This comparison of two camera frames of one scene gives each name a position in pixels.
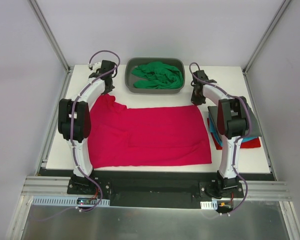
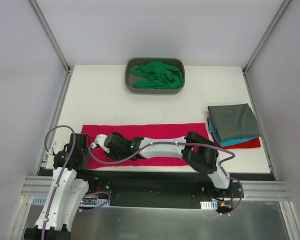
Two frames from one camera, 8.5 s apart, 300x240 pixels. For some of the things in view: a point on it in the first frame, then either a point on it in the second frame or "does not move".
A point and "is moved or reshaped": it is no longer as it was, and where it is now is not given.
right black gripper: x=197 y=94 → x=110 y=144
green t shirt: x=157 y=75 does not move
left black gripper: x=108 y=85 → x=80 y=139
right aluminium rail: x=266 y=190 does not move
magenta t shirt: x=118 y=137 is moved or reshaped
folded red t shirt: x=255 y=143 does not move
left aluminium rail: x=46 y=186 does not move
